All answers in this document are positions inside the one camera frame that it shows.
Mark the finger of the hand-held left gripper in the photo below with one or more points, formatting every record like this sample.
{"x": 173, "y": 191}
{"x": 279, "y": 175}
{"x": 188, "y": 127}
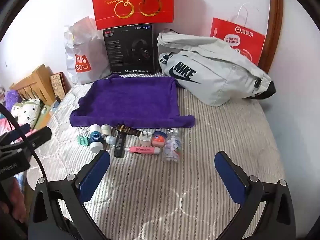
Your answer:
{"x": 40, "y": 135}
{"x": 23, "y": 128}

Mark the wooden headboard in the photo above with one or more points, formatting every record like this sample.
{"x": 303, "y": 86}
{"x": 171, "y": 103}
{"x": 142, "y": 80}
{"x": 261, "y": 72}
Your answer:
{"x": 40, "y": 77}

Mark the small white dropper bottle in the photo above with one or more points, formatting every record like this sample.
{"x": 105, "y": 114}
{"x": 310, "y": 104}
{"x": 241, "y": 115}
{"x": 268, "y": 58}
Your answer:
{"x": 110, "y": 140}

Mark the white plastic shopping bag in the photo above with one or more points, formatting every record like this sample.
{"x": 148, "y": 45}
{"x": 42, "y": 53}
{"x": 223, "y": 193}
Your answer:
{"x": 85, "y": 40}

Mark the person's left hand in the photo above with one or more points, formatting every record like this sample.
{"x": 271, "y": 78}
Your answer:
{"x": 16, "y": 197}

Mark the green binder clip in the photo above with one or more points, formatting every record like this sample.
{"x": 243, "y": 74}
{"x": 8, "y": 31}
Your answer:
{"x": 83, "y": 140}

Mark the purple plush toy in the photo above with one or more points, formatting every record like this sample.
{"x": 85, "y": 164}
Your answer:
{"x": 12, "y": 97}

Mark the pink cloth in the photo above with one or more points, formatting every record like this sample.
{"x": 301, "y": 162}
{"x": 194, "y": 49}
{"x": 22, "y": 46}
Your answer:
{"x": 32, "y": 132}

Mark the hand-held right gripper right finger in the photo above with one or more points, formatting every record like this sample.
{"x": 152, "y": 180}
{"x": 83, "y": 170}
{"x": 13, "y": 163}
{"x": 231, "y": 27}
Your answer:
{"x": 230, "y": 177}

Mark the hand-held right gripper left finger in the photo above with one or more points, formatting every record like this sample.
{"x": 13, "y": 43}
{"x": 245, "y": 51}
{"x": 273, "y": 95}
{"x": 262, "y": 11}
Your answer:
{"x": 95, "y": 172}

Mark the blue and white bottle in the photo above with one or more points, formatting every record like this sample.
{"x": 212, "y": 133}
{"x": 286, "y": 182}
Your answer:
{"x": 95, "y": 137}

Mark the grey sling bag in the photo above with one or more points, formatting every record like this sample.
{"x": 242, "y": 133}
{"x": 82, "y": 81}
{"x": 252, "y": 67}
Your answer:
{"x": 220, "y": 75}

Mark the small white jar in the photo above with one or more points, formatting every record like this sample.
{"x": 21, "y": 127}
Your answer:
{"x": 106, "y": 130}

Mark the black headset box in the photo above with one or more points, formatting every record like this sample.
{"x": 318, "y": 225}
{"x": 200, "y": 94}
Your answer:
{"x": 117, "y": 52}

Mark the white spotted plush pillow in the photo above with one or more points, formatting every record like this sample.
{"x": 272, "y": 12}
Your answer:
{"x": 27, "y": 112}

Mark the brown wooden door frame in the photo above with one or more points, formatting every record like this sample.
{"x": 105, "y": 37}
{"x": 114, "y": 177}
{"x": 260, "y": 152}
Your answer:
{"x": 273, "y": 17}

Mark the white charger plug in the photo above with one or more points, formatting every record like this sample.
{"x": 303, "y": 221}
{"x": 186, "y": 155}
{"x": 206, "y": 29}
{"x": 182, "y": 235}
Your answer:
{"x": 145, "y": 140}

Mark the pink lip balm tube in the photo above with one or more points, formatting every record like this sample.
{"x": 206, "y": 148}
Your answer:
{"x": 142, "y": 150}

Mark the clear bottle of white candy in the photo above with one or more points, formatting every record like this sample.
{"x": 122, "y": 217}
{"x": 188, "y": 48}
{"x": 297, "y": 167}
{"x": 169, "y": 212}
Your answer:
{"x": 172, "y": 147}

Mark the pink jelly jar blue lid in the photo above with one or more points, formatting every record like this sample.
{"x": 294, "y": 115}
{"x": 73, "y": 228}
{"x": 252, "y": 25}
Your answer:
{"x": 158, "y": 141}

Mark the brown patterned book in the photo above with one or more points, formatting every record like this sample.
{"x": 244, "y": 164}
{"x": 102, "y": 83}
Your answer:
{"x": 58, "y": 85}

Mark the purple towel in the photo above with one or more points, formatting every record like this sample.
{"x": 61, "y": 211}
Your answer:
{"x": 130, "y": 100}

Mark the black and gold tube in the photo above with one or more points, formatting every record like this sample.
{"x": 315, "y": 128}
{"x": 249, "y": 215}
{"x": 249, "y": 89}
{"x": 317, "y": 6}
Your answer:
{"x": 128, "y": 130}

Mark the red gift bag gold print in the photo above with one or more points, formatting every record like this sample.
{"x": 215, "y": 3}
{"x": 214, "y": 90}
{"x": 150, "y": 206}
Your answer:
{"x": 105, "y": 10}

